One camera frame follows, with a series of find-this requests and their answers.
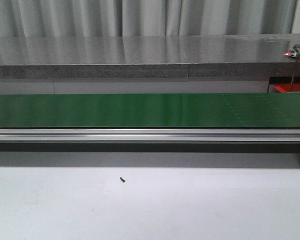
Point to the small circuit board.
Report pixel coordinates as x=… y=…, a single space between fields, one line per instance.
x=292 y=54

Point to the grey curtain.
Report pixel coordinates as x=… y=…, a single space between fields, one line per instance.
x=126 y=18

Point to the grey stone counter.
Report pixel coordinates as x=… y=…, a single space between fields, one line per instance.
x=118 y=57

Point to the green conveyor belt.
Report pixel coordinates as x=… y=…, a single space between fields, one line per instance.
x=151 y=110

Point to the red plastic tray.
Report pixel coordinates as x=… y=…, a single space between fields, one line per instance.
x=286 y=87

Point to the aluminium conveyor frame rail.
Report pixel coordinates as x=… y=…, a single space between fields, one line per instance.
x=272 y=135

